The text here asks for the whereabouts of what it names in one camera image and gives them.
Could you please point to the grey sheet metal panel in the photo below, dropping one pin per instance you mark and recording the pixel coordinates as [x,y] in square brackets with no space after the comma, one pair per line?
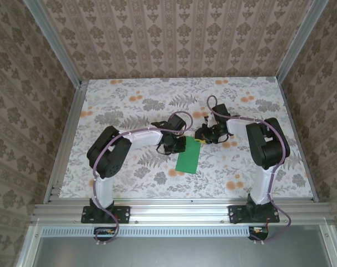
[171,253]

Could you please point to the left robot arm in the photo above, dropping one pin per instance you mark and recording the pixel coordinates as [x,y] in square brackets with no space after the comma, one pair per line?
[110,155]

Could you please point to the aluminium frame post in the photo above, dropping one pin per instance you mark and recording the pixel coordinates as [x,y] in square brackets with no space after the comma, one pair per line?
[299,39]
[54,44]

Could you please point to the green square paper sheet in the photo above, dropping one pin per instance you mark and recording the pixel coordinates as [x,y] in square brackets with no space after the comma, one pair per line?
[188,155]

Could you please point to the floral patterned table cover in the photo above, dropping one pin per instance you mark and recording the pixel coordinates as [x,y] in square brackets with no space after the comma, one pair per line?
[185,91]

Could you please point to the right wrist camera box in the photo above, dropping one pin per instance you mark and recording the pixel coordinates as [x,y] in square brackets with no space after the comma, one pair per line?
[208,120]

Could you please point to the aluminium table side rail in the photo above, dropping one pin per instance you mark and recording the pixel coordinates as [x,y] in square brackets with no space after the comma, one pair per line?
[289,111]
[69,133]

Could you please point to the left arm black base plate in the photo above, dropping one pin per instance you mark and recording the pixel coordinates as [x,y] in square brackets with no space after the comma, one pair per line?
[124,214]

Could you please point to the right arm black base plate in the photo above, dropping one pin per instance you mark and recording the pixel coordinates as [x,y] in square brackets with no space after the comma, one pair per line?
[235,214]

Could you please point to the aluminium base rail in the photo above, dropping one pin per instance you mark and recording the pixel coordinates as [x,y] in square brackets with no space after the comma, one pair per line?
[179,211]

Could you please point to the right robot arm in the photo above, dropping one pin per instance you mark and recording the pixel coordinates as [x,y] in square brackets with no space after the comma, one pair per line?
[271,147]

